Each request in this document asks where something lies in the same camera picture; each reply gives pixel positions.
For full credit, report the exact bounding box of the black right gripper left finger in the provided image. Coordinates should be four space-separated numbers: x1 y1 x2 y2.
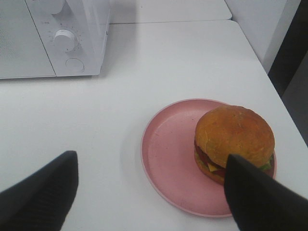
0 151 78 231

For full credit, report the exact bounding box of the burger with lettuce and cheese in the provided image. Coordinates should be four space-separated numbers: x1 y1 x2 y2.
194 105 275 185

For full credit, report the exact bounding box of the round white door button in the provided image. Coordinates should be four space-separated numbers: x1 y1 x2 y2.
65 58 85 73

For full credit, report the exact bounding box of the white microwave oven body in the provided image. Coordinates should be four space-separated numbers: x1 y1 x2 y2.
26 0 111 77

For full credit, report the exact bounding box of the white timer knob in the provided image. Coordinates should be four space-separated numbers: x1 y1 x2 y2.
53 29 77 52

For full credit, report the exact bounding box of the pink plate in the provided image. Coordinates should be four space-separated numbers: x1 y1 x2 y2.
141 98 277 218

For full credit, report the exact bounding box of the white microwave door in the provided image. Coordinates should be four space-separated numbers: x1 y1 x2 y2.
0 0 55 79

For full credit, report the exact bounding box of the upper white power knob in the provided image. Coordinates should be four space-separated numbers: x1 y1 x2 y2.
46 0 65 14

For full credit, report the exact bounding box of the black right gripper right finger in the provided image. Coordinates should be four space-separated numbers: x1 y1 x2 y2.
224 154 308 231

